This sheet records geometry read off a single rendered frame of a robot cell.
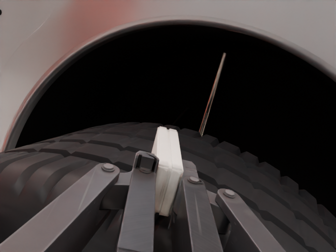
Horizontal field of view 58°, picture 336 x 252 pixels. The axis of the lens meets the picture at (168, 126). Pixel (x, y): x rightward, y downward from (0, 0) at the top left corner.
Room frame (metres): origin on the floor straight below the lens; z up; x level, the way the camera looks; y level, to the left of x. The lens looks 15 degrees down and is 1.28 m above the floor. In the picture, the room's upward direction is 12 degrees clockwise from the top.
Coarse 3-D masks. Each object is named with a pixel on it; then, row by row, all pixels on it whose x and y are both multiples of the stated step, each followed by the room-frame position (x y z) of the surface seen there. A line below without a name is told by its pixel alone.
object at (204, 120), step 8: (224, 56) 0.71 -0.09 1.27; (224, 64) 0.71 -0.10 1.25; (216, 72) 0.71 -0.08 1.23; (216, 80) 0.71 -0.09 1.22; (216, 88) 0.71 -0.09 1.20; (208, 96) 0.71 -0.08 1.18; (208, 104) 0.71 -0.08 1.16; (208, 112) 0.71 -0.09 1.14; (200, 120) 0.71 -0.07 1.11; (208, 120) 0.71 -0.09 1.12; (200, 128) 0.70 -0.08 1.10
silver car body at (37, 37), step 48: (0, 0) 0.61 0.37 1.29; (48, 0) 0.57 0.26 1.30; (96, 0) 0.50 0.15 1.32; (144, 0) 0.47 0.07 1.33; (192, 0) 0.45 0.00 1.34; (240, 0) 0.43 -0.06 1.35; (288, 0) 0.41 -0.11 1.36; (0, 48) 0.61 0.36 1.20; (48, 48) 0.53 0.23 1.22; (0, 96) 0.57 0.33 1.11; (0, 144) 0.57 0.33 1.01
